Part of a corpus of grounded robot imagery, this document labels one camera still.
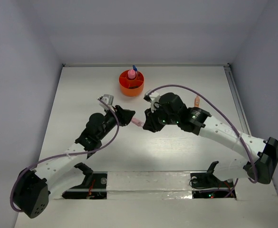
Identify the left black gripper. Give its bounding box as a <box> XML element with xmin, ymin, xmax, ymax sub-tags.
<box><xmin>97</xmin><ymin>105</ymin><xmax>134</xmax><ymax>140</ymax></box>

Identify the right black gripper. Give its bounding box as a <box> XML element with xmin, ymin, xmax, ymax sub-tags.
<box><xmin>143</xmin><ymin>104</ymin><xmax>179</xmax><ymax>133</ymax></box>

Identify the pink highlighter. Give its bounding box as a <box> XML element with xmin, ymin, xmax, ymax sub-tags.
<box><xmin>131</xmin><ymin>117</ymin><xmax>144</xmax><ymax>127</ymax></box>

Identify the pink glue stick tube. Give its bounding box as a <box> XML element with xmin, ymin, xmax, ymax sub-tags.
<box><xmin>127</xmin><ymin>69</ymin><xmax>136</xmax><ymax>80</ymax></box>

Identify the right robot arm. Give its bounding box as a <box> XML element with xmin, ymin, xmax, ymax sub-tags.
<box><xmin>143</xmin><ymin>92</ymin><xmax>278</xmax><ymax>186</ymax></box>

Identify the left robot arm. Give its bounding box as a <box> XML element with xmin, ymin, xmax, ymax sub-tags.
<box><xmin>10</xmin><ymin>105</ymin><xmax>135</xmax><ymax>219</ymax></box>

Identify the orange round organizer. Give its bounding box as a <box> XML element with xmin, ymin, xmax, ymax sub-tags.
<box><xmin>119</xmin><ymin>70</ymin><xmax>144</xmax><ymax>97</ymax></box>

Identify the orange highlighter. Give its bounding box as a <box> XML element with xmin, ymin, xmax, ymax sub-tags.
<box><xmin>194</xmin><ymin>95</ymin><xmax>200</xmax><ymax>107</ymax></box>

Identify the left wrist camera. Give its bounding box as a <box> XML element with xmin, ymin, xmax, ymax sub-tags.
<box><xmin>98</xmin><ymin>94</ymin><xmax>114</xmax><ymax>111</ymax></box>

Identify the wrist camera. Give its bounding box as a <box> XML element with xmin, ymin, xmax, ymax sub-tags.
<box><xmin>144</xmin><ymin>91</ymin><xmax>160</xmax><ymax>113</ymax></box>
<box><xmin>98</xmin><ymin>94</ymin><xmax>114</xmax><ymax>111</ymax></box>

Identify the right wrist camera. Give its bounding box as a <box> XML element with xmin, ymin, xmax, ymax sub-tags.
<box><xmin>144</xmin><ymin>91</ymin><xmax>160</xmax><ymax>113</ymax></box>

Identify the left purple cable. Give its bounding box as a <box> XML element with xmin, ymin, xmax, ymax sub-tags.
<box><xmin>10</xmin><ymin>99</ymin><xmax>120</xmax><ymax>212</ymax></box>

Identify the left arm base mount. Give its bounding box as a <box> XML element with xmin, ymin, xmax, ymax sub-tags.
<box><xmin>62</xmin><ymin>172</ymin><xmax>107</xmax><ymax>200</ymax></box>

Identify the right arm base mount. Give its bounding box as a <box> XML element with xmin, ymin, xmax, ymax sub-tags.
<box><xmin>189</xmin><ymin>161</ymin><xmax>236</xmax><ymax>199</ymax></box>

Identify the aluminium side rail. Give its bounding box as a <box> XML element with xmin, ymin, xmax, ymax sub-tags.
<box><xmin>223</xmin><ymin>64</ymin><xmax>252</xmax><ymax>135</ymax></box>

